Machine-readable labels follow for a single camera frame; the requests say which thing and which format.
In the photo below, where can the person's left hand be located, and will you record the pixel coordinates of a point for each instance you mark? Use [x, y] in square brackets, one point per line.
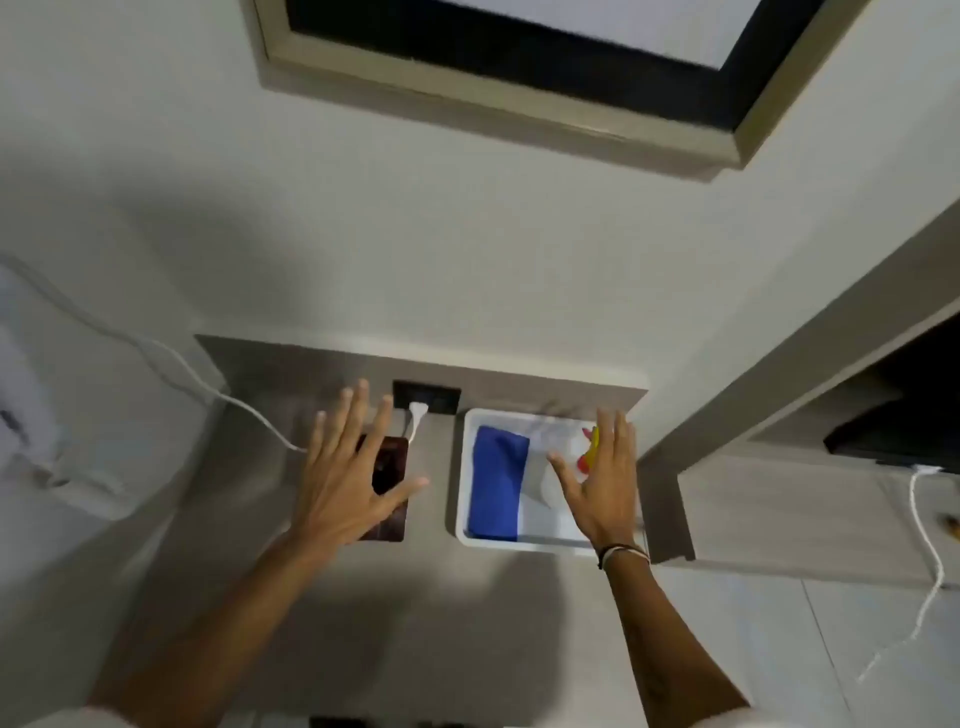
[337, 495]

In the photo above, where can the person's right hand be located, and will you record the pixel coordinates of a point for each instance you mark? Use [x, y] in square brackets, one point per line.
[607, 502]

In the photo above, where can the white spray bottle yellow trigger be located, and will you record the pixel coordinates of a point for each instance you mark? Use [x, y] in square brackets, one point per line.
[555, 480]

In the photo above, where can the dark red glitter vase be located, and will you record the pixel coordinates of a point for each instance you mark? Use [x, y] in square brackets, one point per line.
[391, 469]

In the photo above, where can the blue cloth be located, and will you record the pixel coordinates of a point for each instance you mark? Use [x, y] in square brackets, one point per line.
[496, 484]

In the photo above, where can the person's right forearm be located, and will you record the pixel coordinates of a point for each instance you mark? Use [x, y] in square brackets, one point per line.
[667, 652]

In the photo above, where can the person's left forearm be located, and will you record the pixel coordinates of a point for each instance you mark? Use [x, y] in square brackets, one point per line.
[225, 622]

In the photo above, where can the black and white wristband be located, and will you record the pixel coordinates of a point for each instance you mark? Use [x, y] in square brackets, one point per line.
[619, 555]

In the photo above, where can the white plastic tray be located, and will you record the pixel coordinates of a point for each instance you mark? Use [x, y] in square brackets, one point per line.
[463, 480]

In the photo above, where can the grey wooden cabinet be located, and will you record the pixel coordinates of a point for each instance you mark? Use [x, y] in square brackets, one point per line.
[780, 510]

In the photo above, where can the white shirt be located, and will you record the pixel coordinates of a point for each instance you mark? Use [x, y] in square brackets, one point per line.
[75, 716]

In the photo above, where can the black wall socket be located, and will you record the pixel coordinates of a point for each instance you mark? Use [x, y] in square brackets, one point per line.
[435, 396]

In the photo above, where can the white wall hair dryer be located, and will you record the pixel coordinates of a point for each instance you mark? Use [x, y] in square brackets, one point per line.
[30, 420]

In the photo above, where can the framed wall picture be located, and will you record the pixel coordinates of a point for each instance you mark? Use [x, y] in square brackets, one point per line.
[525, 60]

